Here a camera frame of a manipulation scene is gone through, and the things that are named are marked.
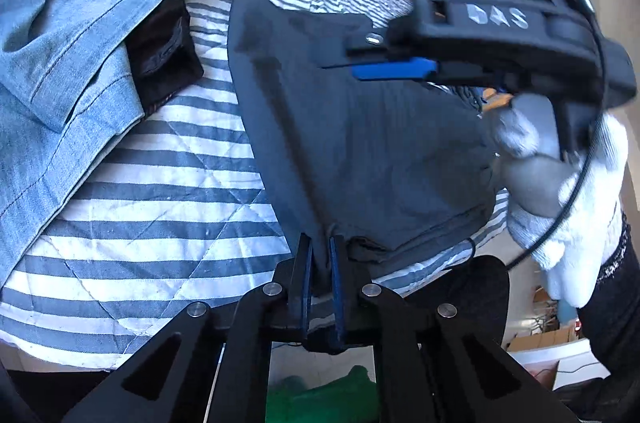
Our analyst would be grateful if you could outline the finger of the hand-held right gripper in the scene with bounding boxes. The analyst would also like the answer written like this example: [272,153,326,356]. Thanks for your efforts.
[345,28,401,56]
[320,56,438,81]

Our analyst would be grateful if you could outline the black cloth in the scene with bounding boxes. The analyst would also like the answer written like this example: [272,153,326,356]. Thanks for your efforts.
[125,0,205,111]

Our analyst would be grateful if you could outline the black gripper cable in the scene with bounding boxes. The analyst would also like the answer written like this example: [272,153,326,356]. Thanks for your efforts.
[502,0,608,271]

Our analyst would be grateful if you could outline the light blue denim jeans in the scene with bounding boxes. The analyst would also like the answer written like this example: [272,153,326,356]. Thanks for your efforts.
[0,0,231,274]

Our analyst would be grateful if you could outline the cardboard box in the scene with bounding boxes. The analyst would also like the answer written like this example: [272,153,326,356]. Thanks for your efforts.
[505,323,591,354]

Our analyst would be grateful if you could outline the green cloth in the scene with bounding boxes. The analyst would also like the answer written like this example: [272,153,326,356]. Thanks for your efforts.
[265,365,378,423]

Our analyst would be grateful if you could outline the person's right hand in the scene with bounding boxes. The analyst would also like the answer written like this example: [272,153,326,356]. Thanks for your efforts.
[492,106,628,309]

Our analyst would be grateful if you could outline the dark grey pants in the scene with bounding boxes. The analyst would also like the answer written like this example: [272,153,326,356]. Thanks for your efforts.
[227,0,501,299]

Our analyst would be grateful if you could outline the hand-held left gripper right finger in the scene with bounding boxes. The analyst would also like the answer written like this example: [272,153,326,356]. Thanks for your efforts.
[327,235,581,423]

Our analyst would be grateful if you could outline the blue white striped bed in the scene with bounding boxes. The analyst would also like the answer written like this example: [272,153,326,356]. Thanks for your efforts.
[0,0,511,366]

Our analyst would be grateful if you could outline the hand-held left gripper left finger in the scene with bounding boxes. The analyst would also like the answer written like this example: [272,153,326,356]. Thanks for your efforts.
[62,233,315,423]

